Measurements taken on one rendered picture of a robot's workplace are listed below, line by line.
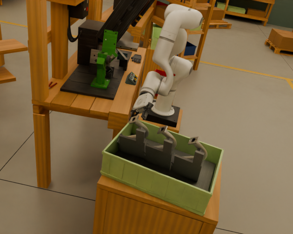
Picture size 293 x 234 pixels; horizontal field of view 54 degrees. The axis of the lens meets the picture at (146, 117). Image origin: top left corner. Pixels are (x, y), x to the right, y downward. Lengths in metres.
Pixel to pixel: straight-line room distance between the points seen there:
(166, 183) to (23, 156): 1.83
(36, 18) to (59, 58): 0.55
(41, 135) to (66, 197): 0.61
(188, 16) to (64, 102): 1.06
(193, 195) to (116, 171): 0.43
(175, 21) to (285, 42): 6.68
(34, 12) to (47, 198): 1.49
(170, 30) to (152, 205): 0.95
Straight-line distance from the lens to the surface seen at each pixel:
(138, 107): 1.52
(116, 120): 2.07
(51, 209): 2.57
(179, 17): 1.62
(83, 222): 2.47
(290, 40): 8.21
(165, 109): 2.11
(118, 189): 1.63
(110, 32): 2.53
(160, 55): 1.59
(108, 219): 1.84
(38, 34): 1.98
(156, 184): 1.57
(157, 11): 5.86
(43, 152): 2.45
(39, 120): 2.27
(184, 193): 1.55
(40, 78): 2.09
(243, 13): 11.15
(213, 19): 9.63
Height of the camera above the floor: 1.97
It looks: 32 degrees down
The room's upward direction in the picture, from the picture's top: 11 degrees clockwise
